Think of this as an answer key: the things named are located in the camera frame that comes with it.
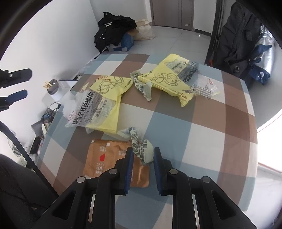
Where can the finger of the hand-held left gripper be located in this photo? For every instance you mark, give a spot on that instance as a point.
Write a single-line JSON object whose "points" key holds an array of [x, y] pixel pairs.
{"points": [[16, 96], [19, 76]]}

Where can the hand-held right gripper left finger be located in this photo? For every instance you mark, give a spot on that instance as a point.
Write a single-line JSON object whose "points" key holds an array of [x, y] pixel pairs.
{"points": [[128, 169]]}

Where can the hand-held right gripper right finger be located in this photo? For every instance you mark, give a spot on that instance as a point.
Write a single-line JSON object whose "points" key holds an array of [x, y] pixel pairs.
{"points": [[158, 171]]}

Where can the printed wrapper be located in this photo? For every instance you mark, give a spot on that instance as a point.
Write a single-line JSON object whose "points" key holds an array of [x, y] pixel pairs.
{"points": [[141, 149], [143, 88]]}

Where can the orange foil packet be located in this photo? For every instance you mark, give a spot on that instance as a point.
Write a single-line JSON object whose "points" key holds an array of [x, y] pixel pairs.
{"points": [[103, 163]]}

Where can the yellow clear bread bag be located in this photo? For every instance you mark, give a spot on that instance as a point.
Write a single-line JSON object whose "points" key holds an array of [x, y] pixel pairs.
{"points": [[163, 74], [108, 114]]}

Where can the bundle of wooden chopsticks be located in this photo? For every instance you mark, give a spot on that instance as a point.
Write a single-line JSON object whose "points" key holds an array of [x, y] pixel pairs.
{"points": [[47, 85]]}

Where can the grey white utensil holder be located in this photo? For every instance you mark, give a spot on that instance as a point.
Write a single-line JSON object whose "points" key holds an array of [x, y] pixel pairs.
{"points": [[54, 89]]}

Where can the white paper cup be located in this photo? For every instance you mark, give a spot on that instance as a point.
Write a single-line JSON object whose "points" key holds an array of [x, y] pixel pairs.
{"points": [[44, 128]]}

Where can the grey speckled box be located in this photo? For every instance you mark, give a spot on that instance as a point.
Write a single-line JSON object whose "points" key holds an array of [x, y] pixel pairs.
{"points": [[36, 144]]}

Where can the checked tablecloth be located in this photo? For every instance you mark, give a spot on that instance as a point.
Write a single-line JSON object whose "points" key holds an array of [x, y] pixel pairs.
{"points": [[198, 136]]}

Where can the person's dark clothing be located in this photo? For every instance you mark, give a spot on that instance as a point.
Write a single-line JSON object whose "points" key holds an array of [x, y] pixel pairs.
{"points": [[15, 193]]}

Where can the black clothing pile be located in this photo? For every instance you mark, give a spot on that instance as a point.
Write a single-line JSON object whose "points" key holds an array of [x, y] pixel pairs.
{"points": [[112, 28]]}

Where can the blue storage box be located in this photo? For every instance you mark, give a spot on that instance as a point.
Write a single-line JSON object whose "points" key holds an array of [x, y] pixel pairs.
{"points": [[127, 41]]}

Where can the beige tote bag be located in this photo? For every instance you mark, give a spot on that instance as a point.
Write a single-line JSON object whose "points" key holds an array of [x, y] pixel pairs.
{"points": [[144, 30]]}

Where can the black backpack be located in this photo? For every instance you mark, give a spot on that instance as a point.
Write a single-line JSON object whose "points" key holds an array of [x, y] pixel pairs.
{"points": [[235, 39]]}

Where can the silver jacket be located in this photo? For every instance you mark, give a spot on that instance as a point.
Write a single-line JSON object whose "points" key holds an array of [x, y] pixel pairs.
{"points": [[265, 55]]}

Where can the grey door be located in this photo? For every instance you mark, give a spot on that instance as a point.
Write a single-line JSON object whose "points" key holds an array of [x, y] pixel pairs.
{"points": [[167, 13]]}

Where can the black framed sliding door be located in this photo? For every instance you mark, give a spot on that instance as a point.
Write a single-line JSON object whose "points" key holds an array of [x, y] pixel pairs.
{"points": [[217, 22]]}

